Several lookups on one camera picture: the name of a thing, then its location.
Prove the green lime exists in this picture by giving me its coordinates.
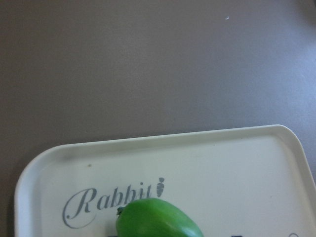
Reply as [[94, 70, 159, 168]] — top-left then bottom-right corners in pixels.
[[116, 198, 203, 237]]

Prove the cream rabbit tray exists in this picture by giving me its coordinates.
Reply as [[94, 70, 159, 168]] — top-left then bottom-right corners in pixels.
[[14, 125, 316, 237]]

